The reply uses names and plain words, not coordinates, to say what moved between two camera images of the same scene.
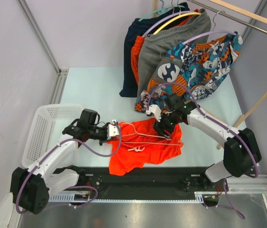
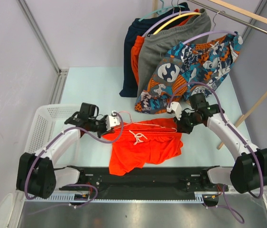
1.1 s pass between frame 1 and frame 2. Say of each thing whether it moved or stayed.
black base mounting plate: stayed
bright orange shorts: stayed
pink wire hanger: moved
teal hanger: stayed
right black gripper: moved
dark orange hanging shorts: stayed
